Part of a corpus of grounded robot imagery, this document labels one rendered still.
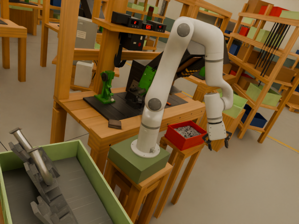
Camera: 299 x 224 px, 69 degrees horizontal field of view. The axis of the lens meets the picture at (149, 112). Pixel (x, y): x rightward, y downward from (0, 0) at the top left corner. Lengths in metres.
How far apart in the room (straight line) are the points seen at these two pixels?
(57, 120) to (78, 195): 0.98
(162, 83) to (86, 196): 0.69
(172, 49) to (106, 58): 1.02
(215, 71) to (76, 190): 0.92
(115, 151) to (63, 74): 0.81
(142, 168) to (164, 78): 0.51
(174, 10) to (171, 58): 11.35
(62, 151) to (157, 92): 0.64
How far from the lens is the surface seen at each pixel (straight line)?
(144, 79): 2.00
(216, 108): 1.24
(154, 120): 1.26
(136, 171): 1.29
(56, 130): 2.12
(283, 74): 4.34
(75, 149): 1.40
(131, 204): 1.48
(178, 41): 1.06
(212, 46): 1.14
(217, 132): 1.29
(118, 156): 1.36
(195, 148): 1.93
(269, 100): 4.42
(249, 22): 10.34
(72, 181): 1.28
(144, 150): 1.36
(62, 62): 1.83
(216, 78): 1.18
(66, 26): 1.76
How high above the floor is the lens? 1.78
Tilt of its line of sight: 26 degrees down
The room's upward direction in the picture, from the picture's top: 17 degrees clockwise
